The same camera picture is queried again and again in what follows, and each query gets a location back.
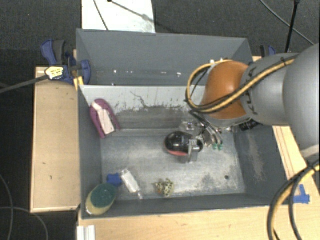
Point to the purple and white brush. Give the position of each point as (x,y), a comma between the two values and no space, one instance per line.
(103,120)

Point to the green and yellow sponge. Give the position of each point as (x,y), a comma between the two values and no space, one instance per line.
(101,197)

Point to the black cylinder on white bracket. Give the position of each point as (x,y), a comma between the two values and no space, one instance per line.
(247,125)

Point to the black and red oval object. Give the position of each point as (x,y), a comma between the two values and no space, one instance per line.
(176,142)

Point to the small blue block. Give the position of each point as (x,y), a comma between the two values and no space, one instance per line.
(114,179)

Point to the pale wood flat board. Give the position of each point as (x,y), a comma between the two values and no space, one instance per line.
(56,144)

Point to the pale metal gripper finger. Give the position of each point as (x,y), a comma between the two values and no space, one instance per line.
(188,127)
(194,151)

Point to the grey metal bin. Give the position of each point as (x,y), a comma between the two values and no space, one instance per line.
(160,56)

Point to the clear plastic bottle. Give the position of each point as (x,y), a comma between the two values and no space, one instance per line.
(130,182)

